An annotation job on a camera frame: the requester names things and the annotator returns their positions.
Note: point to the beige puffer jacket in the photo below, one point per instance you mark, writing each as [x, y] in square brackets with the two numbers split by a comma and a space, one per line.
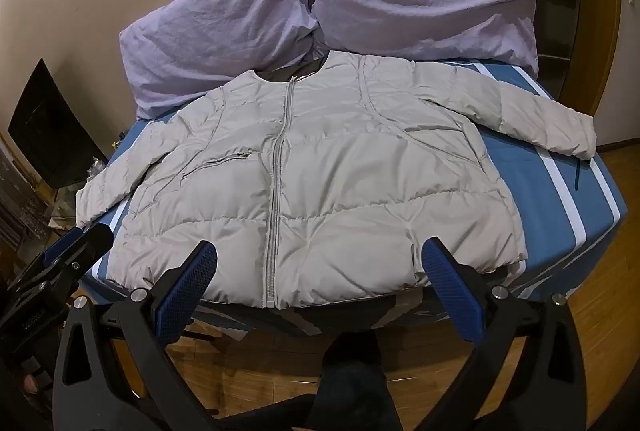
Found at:
[350, 171]

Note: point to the bed with blue striped sheet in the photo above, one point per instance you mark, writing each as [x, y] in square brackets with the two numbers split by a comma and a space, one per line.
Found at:
[550, 211]

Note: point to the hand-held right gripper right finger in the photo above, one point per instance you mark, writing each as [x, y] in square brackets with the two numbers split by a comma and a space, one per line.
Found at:
[450, 293]

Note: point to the person's leg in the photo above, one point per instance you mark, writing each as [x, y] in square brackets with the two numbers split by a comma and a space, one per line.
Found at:
[352, 376]

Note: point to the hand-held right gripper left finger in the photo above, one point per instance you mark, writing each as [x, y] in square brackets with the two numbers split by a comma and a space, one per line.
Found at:
[186, 292]

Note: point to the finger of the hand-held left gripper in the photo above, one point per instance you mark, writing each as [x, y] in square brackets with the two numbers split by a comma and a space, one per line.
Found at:
[92, 241]
[64, 243]

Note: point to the person's left hand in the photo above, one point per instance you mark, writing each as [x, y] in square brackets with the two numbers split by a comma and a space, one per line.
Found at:
[28, 382]

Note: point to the glass nightstand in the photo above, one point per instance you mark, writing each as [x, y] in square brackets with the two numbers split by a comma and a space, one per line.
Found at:
[65, 211]

